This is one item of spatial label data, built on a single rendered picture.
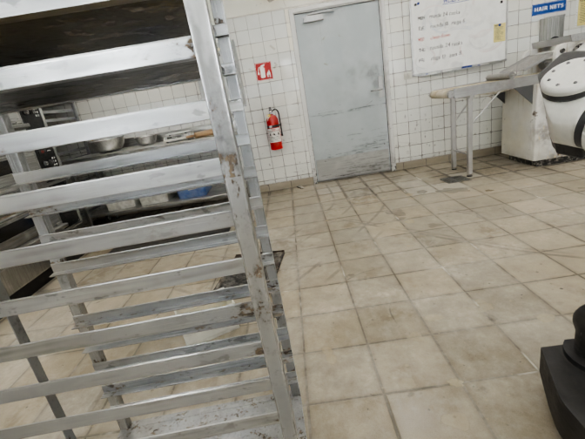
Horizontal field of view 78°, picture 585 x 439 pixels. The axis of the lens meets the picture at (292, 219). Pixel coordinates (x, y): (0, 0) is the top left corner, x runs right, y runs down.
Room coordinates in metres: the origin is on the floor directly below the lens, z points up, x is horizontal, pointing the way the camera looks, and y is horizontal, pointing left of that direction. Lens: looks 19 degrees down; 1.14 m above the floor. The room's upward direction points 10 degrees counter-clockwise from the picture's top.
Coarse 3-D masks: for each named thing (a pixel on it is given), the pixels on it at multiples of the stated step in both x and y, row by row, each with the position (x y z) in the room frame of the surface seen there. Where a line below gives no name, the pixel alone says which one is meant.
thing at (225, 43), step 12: (216, 0) 1.01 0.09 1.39; (216, 12) 1.01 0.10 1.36; (228, 48) 1.01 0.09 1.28; (228, 60) 1.01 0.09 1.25; (228, 84) 1.01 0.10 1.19; (240, 96) 1.01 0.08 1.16; (240, 120) 1.01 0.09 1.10; (240, 132) 1.01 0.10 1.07; (252, 156) 1.01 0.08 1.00; (252, 180) 1.01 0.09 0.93; (252, 192) 1.01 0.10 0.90; (264, 216) 1.01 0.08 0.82; (264, 240) 1.01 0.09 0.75; (264, 252) 1.01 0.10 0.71; (276, 276) 1.01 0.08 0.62; (276, 300) 1.01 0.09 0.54; (288, 348) 1.01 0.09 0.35
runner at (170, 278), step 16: (160, 272) 0.59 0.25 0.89; (176, 272) 0.59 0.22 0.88; (192, 272) 0.59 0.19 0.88; (208, 272) 0.59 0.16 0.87; (224, 272) 0.59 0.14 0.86; (240, 272) 0.59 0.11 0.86; (80, 288) 0.58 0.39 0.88; (96, 288) 0.58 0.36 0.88; (112, 288) 0.58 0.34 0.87; (128, 288) 0.59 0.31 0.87; (144, 288) 0.59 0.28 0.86; (0, 304) 0.58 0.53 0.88; (16, 304) 0.58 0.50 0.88; (32, 304) 0.58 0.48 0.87; (48, 304) 0.58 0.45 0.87; (64, 304) 0.58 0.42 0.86
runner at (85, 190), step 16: (208, 160) 0.59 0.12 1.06; (112, 176) 0.59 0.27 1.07; (128, 176) 0.59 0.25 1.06; (144, 176) 0.59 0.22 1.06; (160, 176) 0.59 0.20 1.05; (176, 176) 0.59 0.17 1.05; (192, 176) 0.59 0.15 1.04; (208, 176) 0.59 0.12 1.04; (32, 192) 0.58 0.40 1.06; (48, 192) 0.58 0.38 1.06; (64, 192) 0.58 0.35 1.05; (80, 192) 0.58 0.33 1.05; (96, 192) 0.59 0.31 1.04; (112, 192) 0.59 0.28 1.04; (0, 208) 0.58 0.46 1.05; (16, 208) 0.58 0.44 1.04; (32, 208) 0.58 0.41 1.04
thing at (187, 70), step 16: (176, 64) 0.66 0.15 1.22; (192, 64) 0.70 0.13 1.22; (80, 80) 0.65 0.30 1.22; (96, 80) 0.68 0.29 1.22; (112, 80) 0.72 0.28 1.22; (128, 80) 0.76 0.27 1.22; (144, 80) 0.81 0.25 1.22; (160, 80) 0.87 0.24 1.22; (176, 80) 0.93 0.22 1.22; (0, 96) 0.67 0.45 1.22; (16, 96) 0.71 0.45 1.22; (32, 96) 0.75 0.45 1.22; (48, 96) 0.79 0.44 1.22; (64, 96) 0.85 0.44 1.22; (80, 96) 0.91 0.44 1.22
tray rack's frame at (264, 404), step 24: (0, 120) 1.00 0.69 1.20; (24, 168) 1.00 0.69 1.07; (48, 216) 1.02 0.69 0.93; (0, 288) 0.79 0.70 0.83; (72, 312) 1.00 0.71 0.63; (24, 336) 0.79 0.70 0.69; (96, 360) 1.00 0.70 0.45; (216, 408) 1.02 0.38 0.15; (240, 408) 1.00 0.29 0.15; (264, 408) 0.98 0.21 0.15; (72, 432) 0.80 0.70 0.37; (120, 432) 0.98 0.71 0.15; (144, 432) 0.97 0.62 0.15; (168, 432) 0.95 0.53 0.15; (240, 432) 0.90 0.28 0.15; (264, 432) 0.89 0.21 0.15
